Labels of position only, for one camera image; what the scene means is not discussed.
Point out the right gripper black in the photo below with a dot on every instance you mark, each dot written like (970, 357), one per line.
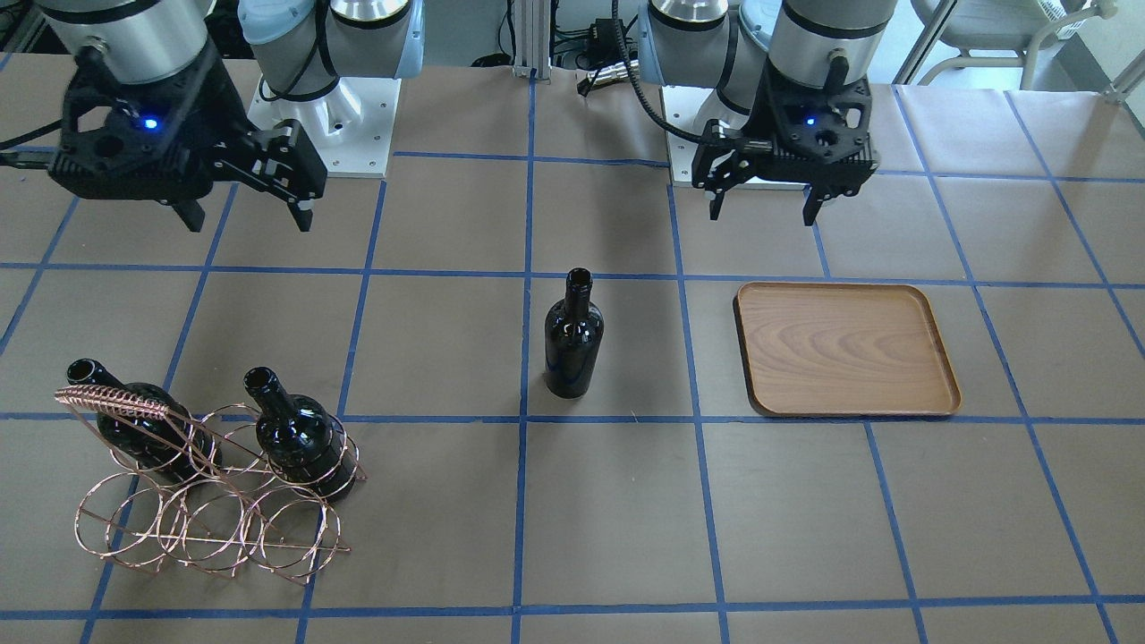
(217, 114)

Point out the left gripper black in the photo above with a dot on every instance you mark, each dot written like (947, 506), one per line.
(726, 161)

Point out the dark wine bottle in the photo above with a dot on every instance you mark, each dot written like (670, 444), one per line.
(299, 437)
(574, 328)
(154, 444)

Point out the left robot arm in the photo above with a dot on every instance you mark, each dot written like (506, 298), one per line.
(799, 76)

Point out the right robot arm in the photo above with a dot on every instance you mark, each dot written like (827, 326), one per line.
(303, 48)

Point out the wooden serving tray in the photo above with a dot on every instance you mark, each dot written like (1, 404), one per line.
(843, 350)

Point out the white chair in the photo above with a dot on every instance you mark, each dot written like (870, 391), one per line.
(996, 34)

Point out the aluminium frame post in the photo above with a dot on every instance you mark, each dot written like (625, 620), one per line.
(532, 36)

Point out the copper wire bottle basket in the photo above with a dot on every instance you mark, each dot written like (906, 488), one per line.
(239, 514)

